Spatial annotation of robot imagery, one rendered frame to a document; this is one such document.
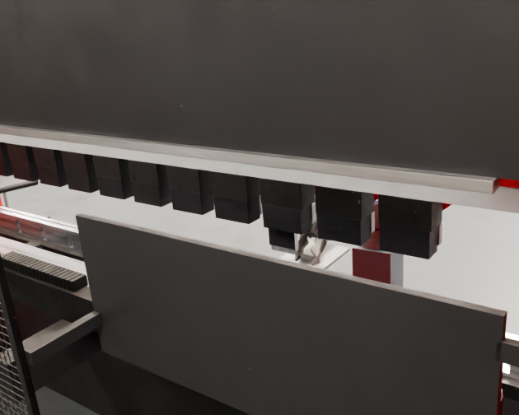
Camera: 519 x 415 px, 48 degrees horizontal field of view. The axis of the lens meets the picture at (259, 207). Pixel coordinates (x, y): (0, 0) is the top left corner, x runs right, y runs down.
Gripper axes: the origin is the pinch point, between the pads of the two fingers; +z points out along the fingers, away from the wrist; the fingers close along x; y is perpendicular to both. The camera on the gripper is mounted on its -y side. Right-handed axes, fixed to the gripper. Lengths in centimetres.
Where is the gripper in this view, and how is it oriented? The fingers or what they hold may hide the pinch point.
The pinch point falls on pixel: (306, 260)
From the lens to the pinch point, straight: 200.6
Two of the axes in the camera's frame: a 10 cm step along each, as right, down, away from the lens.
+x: 7.8, 1.6, -6.1
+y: -5.3, -3.6, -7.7
